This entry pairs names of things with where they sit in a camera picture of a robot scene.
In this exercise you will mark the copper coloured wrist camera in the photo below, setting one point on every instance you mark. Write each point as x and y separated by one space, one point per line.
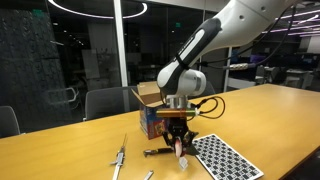
176 113

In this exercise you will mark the red radish plush toy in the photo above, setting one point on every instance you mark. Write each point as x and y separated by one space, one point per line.
178 149

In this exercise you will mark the black white checkered calibration board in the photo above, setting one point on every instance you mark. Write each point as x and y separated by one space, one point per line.
226 160

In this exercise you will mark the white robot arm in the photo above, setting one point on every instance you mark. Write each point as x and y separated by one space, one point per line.
233 23

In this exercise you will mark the gray office chair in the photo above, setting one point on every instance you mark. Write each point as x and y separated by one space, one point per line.
110 103
208 89
8 121

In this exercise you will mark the white office desk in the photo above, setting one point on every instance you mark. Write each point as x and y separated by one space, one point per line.
298 76

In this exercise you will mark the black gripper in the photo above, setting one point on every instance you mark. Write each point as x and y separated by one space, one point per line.
178 127

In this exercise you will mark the white window frame post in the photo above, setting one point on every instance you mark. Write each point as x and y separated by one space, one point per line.
120 43
227 73

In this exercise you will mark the printed blue cardboard box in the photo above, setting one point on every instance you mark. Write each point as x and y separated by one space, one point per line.
150 125

